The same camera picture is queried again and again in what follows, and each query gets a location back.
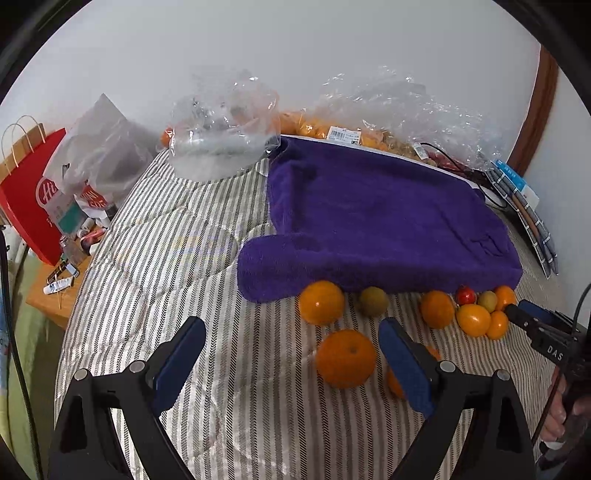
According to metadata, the large orange mandarin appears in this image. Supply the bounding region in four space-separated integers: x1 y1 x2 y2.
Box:
494 285 517 311

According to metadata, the person's right hand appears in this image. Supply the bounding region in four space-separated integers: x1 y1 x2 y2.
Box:
540 378 591 442

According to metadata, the small orange behind finger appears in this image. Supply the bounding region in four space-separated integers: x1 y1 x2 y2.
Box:
386 345 442 400

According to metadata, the orange tomato right front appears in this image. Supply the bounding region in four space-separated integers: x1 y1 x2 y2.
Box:
487 311 509 340

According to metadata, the orange tomato oval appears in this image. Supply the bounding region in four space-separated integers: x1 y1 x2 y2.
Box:
456 304 491 338

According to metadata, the orange mandarin middle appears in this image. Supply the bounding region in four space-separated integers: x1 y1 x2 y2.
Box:
420 290 455 329

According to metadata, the green round fruit right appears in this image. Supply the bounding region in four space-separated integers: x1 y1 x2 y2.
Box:
477 290 498 313

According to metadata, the green round fruit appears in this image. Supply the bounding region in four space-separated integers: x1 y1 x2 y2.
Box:
477 290 498 313
359 286 389 317

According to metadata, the red cherry tomato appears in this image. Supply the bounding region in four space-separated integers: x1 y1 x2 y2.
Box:
455 285 478 306

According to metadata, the orange mandarin front left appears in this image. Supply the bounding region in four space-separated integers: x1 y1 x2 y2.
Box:
315 329 378 389

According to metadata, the green round fruit left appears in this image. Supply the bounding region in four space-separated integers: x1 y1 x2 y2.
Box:
359 286 389 317

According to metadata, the grey checkered folded cloth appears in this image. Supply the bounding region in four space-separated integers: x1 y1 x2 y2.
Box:
485 164 559 278

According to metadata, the wooden side table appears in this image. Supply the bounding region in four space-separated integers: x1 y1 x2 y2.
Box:
26 257 91 330

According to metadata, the orange mandarin far left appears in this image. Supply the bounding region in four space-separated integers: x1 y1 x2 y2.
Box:
297 280 346 326

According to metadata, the striped quilted bedspread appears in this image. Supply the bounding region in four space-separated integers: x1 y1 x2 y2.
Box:
54 147 567 480

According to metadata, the blue white box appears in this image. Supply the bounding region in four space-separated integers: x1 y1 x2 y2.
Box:
495 160 539 209

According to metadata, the purple towel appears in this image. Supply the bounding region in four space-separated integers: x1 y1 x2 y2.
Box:
238 138 522 303

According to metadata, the grey plastic bag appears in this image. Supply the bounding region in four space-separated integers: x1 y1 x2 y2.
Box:
44 94 156 226

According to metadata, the red paper shopping bag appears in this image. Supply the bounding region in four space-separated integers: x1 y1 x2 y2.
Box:
1 115 66 265

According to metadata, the clear empty plastic bag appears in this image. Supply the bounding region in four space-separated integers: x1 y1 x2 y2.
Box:
168 67 280 182

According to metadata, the clear plastic bag of fruit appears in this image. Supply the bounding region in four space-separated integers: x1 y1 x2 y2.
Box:
280 67 506 170

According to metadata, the black cable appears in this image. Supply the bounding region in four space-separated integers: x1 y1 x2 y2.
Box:
417 141 495 204

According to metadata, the brown wooden door frame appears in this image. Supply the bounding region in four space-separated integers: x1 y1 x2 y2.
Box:
508 46 559 176

